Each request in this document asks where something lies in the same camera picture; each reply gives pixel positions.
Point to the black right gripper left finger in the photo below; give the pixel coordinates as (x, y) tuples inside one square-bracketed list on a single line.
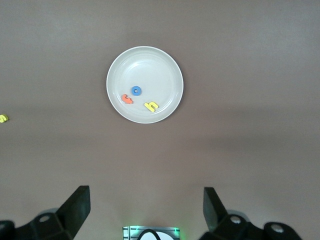
[(62, 221)]

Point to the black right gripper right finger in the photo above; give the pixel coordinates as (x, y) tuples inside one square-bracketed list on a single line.
[(225, 225)]

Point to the yellow foam letter s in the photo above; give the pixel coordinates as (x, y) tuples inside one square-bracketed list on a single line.
[(3, 118)]

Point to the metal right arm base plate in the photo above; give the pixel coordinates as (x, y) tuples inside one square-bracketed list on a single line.
[(130, 233)]

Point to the blue foam letter o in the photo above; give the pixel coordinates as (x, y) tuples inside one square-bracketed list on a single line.
[(132, 90)]

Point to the yellow foam letter h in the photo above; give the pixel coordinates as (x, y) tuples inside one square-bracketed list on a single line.
[(151, 107)]

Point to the beige brown plate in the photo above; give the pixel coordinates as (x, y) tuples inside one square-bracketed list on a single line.
[(150, 67)]

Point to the orange foam letter f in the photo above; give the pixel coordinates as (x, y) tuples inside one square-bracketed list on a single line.
[(127, 99)]

